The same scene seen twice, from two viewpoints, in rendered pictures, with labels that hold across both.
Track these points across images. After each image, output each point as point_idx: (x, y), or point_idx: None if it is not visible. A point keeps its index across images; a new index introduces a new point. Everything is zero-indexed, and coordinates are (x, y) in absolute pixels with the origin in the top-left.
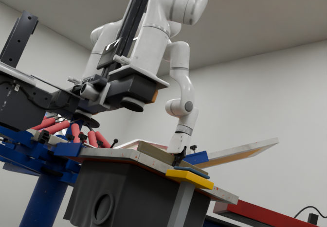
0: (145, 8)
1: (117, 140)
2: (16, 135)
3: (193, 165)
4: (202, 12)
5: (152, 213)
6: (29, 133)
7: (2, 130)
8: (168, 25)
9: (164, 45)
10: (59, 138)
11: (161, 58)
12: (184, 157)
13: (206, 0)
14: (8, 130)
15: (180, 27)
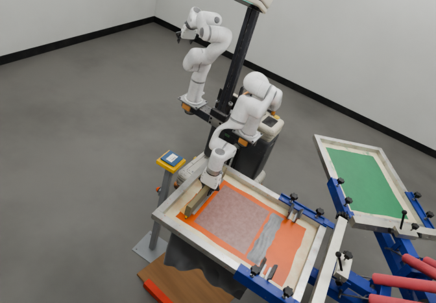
0: (228, 70)
1: (336, 252)
2: (336, 204)
3: (196, 194)
4: (186, 62)
5: None
6: (343, 210)
7: (331, 193)
8: (193, 73)
9: (189, 83)
10: (337, 222)
11: (189, 89)
12: (198, 179)
13: (187, 56)
14: (333, 196)
15: (243, 82)
